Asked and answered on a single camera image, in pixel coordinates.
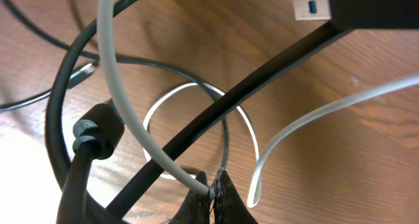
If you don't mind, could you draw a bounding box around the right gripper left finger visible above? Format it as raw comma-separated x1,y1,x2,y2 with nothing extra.
168,189,211,224

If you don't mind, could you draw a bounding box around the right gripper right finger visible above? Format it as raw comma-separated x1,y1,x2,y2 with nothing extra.
214,170,258,224

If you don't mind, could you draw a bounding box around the white USB cable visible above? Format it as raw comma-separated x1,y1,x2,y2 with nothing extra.
96,0,419,209

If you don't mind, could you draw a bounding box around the black USB cable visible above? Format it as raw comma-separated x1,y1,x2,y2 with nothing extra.
0,0,419,224

